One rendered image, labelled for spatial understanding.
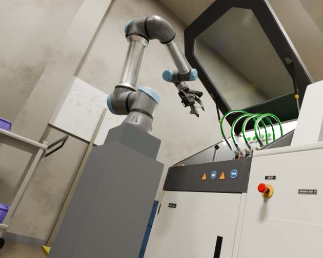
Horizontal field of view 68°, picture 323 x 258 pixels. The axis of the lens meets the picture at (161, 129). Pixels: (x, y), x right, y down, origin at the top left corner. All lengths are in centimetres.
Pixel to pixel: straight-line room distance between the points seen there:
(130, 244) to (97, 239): 13
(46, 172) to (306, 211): 284
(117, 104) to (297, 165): 79
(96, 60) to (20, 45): 96
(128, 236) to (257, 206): 50
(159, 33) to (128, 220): 89
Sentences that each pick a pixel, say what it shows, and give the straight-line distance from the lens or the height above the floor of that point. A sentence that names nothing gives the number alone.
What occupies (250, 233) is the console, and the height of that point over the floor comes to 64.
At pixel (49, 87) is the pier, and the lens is 314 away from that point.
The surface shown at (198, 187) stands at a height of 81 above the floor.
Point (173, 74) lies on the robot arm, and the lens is 158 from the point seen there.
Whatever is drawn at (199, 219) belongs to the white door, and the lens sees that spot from 126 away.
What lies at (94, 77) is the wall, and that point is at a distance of 367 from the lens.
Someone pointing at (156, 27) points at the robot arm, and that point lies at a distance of 130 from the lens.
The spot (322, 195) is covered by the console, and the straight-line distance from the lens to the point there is 92.
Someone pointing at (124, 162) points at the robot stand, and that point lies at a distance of 91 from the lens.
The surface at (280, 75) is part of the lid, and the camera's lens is 174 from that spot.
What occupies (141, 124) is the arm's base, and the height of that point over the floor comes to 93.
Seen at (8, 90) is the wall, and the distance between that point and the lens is 336.
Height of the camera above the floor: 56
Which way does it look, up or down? 22 degrees up
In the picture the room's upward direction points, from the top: 17 degrees clockwise
